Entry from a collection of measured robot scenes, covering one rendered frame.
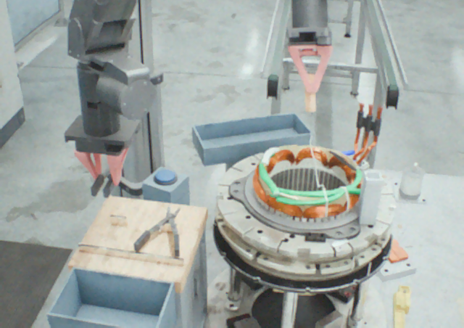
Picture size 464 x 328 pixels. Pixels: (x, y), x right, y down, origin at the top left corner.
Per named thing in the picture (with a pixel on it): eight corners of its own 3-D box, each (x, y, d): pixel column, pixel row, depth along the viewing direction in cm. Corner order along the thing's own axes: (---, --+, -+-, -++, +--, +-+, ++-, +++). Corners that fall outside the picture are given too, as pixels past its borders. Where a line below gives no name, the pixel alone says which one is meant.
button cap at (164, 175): (179, 175, 120) (178, 171, 119) (168, 185, 117) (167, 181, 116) (162, 170, 121) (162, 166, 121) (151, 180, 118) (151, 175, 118)
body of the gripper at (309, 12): (332, 43, 97) (330, -1, 96) (328, 39, 87) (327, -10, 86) (293, 43, 98) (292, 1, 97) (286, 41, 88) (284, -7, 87)
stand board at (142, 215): (182, 293, 90) (181, 282, 89) (69, 276, 93) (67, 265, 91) (208, 218, 107) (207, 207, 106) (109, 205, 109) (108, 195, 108)
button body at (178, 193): (193, 268, 134) (189, 175, 120) (176, 286, 128) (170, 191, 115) (167, 257, 136) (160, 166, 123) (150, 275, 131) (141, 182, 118)
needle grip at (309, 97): (317, 111, 94) (316, 74, 93) (307, 112, 93) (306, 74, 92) (313, 110, 95) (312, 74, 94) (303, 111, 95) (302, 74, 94)
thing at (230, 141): (288, 210, 153) (295, 112, 138) (303, 235, 144) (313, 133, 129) (194, 226, 147) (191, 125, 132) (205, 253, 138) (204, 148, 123)
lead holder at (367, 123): (379, 136, 103) (382, 120, 101) (357, 135, 103) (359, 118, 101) (377, 126, 106) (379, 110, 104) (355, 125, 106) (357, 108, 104)
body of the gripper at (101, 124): (128, 152, 84) (125, 106, 80) (64, 145, 85) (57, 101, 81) (141, 130, 89) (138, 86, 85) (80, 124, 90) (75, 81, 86)
